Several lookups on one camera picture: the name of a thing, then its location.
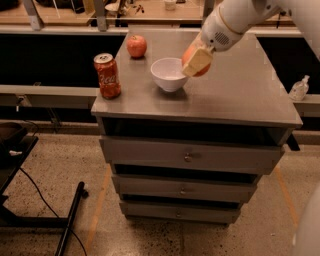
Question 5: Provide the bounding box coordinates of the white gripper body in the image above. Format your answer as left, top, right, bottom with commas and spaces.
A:
201, 3, 249, 51

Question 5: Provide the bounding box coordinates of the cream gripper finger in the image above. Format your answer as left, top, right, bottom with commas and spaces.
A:
181, 44, 215, 78

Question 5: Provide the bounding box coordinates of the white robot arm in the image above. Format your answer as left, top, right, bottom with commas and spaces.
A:
182, 0, 320, 77

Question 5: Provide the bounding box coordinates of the white bowl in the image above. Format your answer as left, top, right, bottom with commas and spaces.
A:
151, 58, 188, 93

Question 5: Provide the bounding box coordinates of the red apple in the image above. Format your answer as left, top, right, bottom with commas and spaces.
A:
126, 35, 147, 58

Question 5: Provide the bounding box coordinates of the red soda can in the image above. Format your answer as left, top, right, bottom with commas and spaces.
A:
94, 53, 121, 99

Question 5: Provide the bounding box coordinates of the grey drawer cabinet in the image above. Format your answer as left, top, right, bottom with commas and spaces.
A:
92, 31, 302, 224

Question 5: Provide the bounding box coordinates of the clear sanitizer bottle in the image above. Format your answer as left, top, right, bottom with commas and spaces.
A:
289, 75, 310, 101

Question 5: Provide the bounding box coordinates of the black cart frame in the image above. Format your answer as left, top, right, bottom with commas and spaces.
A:
0, 122, 94, 256

